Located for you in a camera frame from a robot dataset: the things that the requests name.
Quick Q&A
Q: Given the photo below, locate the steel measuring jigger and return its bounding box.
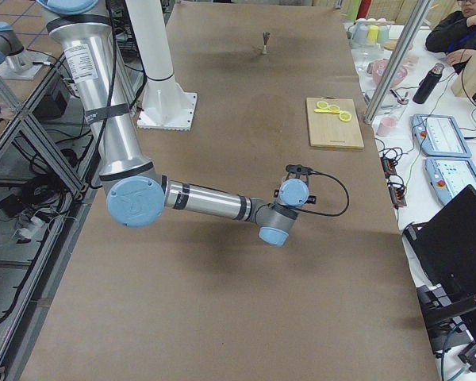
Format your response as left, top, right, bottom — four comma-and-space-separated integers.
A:
262, 31, 271, 55

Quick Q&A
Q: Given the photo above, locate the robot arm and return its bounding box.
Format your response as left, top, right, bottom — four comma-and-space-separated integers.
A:
40, 1, 312, 246

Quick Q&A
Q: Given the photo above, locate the pink cup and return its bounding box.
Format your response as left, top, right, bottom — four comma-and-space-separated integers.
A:
376, 117, 397, 137

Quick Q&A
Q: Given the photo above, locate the yellow cup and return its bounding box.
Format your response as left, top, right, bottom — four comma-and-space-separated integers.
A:
366, 25, 379, 44

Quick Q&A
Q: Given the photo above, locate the wooden cutting board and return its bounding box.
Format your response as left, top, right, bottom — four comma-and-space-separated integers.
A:
305, 97, 364, 150

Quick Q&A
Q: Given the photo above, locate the yellow plastic knife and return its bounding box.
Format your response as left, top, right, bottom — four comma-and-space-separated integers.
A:
314, 108, 342, 115

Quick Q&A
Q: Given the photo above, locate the middle lemon slice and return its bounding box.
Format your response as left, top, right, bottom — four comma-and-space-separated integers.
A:
328, 104, 340, 114

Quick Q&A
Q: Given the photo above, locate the far lemon slice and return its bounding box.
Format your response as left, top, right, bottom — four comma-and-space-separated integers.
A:
339, 111, 352, 121

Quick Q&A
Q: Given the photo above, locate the pink bowl with ice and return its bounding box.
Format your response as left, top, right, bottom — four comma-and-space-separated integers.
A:
370, 60, 409, 89

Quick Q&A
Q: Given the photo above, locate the black water bottle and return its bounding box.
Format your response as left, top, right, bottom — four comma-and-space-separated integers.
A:
413, 63, 445, 104

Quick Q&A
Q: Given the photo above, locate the person in black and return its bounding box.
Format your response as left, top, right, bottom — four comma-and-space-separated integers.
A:
425, 0, 476, 73

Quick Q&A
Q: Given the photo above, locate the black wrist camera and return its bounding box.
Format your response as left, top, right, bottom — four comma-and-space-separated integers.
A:
286, 164, 313, 178

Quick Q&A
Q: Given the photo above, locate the black camera cable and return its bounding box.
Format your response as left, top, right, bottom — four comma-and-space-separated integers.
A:
299, 170, 351, 217

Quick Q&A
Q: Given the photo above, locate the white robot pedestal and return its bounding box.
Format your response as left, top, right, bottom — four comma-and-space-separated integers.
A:
126, 1, 198, 131

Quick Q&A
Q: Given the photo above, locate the lemon slice near handle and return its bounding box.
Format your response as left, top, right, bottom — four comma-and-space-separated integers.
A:
316, 101, 328, 109

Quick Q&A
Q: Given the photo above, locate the aluminium frame post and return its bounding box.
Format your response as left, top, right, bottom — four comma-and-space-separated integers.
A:
363, 0, 432, 125

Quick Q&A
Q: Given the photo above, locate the teach pendant near post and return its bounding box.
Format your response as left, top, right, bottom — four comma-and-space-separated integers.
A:
411, 114, 472, 159

